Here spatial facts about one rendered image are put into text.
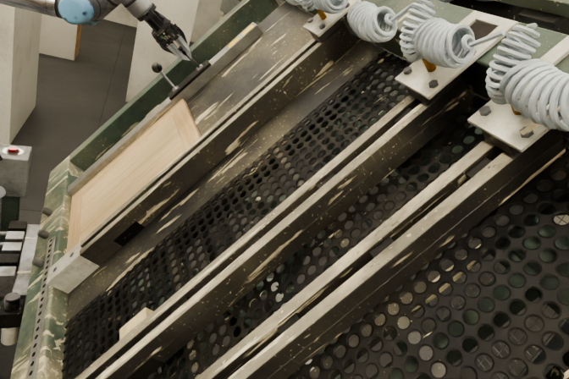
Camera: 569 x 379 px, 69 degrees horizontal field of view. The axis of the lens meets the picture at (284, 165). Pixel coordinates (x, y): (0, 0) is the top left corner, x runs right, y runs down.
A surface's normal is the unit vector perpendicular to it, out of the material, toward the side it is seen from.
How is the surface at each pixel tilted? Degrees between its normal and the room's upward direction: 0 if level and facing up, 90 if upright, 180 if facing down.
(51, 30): 90
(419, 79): 55
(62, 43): 90
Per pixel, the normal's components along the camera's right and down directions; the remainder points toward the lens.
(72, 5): 0.04, 0.44
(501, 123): -0.55, -0.58
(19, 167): 0.36, 0.49
